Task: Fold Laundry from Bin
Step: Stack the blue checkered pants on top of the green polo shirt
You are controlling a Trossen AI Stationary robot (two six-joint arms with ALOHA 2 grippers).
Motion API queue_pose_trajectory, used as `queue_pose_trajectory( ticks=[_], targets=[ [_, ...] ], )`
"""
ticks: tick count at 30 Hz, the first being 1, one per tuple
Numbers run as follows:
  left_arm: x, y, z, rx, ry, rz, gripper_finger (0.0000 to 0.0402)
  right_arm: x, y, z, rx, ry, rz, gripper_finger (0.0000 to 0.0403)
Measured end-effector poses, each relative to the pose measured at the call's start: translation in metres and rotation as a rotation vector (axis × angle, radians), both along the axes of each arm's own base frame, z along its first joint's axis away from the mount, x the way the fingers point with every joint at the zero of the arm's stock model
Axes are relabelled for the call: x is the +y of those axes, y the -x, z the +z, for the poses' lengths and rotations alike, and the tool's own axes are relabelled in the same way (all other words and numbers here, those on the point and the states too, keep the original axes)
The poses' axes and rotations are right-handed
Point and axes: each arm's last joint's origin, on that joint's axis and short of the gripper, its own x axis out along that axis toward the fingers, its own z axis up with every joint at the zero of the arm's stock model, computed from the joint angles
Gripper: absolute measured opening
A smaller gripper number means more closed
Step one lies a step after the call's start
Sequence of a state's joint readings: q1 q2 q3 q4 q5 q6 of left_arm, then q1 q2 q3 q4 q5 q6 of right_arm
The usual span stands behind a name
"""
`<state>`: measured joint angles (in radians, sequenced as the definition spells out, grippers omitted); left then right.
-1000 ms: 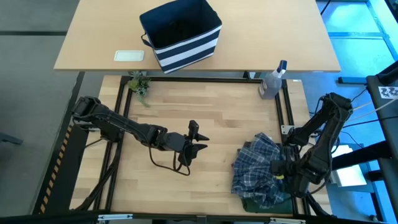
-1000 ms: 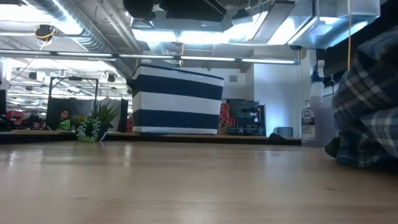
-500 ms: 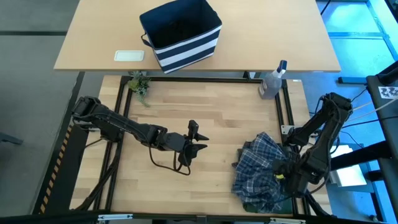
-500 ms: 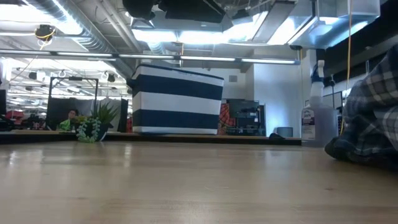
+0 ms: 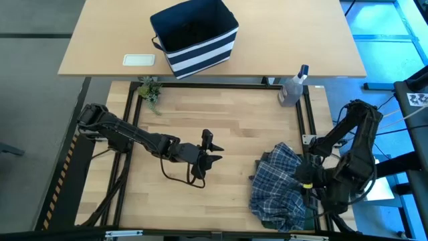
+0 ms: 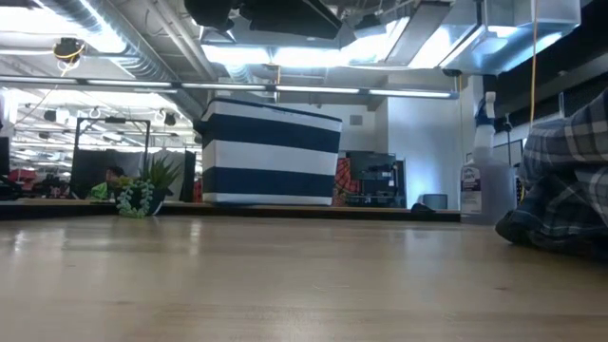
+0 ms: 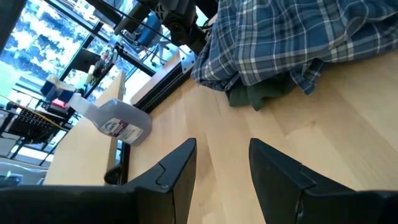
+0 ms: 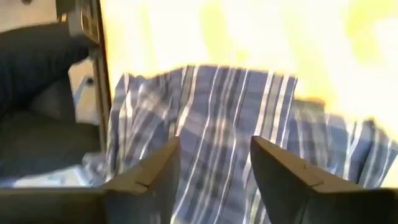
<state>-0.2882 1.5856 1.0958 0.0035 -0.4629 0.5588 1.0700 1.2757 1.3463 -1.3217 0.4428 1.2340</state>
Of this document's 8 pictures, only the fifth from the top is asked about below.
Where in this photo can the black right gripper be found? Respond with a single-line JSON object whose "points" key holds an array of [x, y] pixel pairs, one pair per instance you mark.
{"points": [[309, 174]]}

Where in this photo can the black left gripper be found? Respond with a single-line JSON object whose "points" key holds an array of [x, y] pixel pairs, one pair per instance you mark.
{"points": [[185, 152]]}

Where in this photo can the blue plaid shirt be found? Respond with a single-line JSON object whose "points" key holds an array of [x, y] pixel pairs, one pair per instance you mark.
{"points": [[277, 194]]}

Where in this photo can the dark green button shirt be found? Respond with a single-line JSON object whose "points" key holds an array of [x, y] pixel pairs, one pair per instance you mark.
{"points": [[261, 167]]}

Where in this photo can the navy white striped fabric bin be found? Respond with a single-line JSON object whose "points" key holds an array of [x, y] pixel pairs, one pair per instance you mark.
{"points": [[200, 53]]}

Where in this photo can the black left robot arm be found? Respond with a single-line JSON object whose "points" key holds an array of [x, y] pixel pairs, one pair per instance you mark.
{"points": [[127, 134]]}

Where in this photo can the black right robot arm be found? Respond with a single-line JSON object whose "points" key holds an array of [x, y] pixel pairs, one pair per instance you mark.
{"points": [[357, 150]]}

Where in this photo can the white box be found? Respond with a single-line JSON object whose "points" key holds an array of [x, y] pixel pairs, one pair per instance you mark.
{"points": [[378, 192]]}

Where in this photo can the small green succulent plant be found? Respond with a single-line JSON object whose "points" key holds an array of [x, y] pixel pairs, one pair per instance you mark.
{"points": [[150, 90]]}

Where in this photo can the clear spray bottle blue nozzle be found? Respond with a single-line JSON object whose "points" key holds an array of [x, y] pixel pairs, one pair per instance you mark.
{"points": [[291, 92]]}

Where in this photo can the white rectangular tray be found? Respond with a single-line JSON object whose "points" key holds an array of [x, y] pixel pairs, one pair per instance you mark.
{"points": [[138, 60]]}

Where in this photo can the black yellow striped base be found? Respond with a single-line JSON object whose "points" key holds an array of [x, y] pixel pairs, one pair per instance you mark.
{"points": [[72, 187]]}

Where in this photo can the light wooden desk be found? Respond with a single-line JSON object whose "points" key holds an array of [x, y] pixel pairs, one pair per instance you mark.
{"points": [[301, 40]]}

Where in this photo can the white marker card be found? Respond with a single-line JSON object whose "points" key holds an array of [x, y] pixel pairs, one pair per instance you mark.
{"points": [[418, 99]]}

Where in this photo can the black aluminium table frame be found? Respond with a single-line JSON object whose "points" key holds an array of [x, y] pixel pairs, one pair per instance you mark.
{"points": [[234, 85]]}

